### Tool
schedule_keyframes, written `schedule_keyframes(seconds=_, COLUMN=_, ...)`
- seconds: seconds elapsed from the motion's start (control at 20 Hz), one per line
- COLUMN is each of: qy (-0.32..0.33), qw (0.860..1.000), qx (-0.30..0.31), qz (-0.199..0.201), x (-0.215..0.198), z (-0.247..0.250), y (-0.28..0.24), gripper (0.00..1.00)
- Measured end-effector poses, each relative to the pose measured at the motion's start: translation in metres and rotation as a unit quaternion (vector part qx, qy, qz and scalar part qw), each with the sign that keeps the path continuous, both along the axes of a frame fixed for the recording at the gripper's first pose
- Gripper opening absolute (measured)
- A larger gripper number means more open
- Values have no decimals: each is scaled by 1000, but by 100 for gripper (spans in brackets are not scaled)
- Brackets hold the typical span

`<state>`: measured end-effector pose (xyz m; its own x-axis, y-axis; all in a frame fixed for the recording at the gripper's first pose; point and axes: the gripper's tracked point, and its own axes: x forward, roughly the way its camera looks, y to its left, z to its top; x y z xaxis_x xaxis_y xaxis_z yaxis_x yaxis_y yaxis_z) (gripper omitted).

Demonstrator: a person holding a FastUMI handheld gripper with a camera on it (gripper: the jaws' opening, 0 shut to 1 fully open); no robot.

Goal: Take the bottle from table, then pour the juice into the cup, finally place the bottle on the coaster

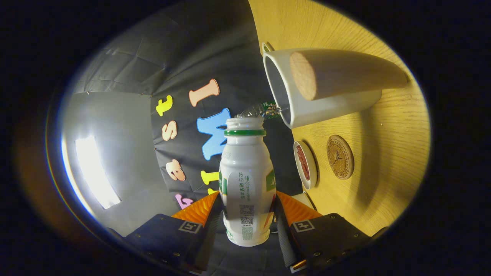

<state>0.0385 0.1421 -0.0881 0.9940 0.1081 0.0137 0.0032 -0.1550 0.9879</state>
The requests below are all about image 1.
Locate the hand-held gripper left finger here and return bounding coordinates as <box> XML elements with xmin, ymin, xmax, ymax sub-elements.
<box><xmin>124</xmin><ymin>191</ymin><xmax>225</xmax><ymax>274</ymax></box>

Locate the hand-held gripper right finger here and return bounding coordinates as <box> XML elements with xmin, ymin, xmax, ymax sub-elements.
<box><xmin>273</xmin><ymin>191</ymin><xmax>372</xmax><ymax>273</ymax></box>

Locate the ceiling light panel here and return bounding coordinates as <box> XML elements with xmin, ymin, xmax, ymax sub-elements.
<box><xmin>61</xmin><ymin>134</ymin><xmax>122</xmax><ymax>215</ymax></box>

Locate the wooden table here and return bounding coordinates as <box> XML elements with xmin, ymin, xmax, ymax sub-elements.
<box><xmin>247</xmin><ymin>0</ymin><xmax>432</xmax><ymax>237</ymax></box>

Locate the clear plastic water bottle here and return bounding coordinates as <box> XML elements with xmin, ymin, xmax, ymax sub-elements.
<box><xmin>234</xmin><ymin>101</ymin><xmax>284</xmax><ymax>119</ymax></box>

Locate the white cup wooden handle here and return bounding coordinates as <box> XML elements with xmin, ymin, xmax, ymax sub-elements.
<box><xmin>262</xmin><ymin>48</ymin><xmax>408</xmax><ymax>129</ymax></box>

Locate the round cork coaster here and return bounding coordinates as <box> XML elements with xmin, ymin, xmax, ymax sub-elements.
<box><xmin>326</xmin><ymin>135</ymin><xmax>355</xmax><ymax>180</ymax></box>

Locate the small white dish red filling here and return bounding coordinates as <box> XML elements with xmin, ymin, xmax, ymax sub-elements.
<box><xmin>293</xmin><ymin>141</ymin><xmax>318</xmax><ymax>190</ymax></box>

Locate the black backdrop cloth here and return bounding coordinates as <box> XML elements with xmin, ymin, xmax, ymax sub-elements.
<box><xmin>73</xmin><ymin>0</ymin><xmax>307</xmax><ymax>276</ymax></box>

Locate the white juice bottle green label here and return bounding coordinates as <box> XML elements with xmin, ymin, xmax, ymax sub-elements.
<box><xmin>218</xmin><ymin>117</ymin><xmax>277</xmax><ymax>247</ymax></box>

